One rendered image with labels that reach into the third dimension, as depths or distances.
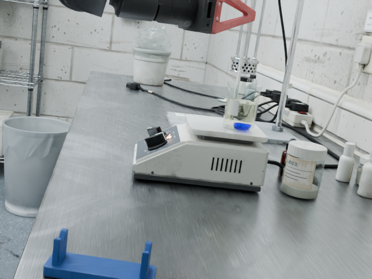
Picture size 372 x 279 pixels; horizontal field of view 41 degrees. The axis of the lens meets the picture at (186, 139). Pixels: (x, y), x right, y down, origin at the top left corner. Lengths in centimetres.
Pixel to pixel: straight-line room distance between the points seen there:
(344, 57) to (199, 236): 92
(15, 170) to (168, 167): 172
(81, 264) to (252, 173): 36
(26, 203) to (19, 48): 113
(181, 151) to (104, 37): 248
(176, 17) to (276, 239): 32
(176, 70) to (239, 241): 267
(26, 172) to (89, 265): 193
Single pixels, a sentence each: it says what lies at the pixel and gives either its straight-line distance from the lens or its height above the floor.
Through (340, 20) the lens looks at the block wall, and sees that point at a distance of 147.
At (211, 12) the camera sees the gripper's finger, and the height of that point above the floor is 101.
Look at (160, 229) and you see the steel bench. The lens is 59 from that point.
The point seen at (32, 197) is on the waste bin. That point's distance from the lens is 244.
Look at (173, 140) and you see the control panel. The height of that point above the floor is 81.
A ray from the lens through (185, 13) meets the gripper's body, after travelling 70.
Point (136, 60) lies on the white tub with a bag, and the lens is 182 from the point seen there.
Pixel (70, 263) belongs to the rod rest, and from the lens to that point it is 48.
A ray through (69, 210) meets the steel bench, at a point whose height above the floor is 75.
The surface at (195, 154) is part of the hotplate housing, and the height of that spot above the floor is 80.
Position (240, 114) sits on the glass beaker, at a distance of 76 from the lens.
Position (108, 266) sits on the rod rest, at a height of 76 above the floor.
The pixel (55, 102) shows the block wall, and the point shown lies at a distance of 325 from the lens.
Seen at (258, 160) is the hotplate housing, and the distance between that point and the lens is 75.
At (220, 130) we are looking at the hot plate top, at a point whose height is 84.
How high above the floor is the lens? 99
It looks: 13 degrees down
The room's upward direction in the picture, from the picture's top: 8 degrees clockwise
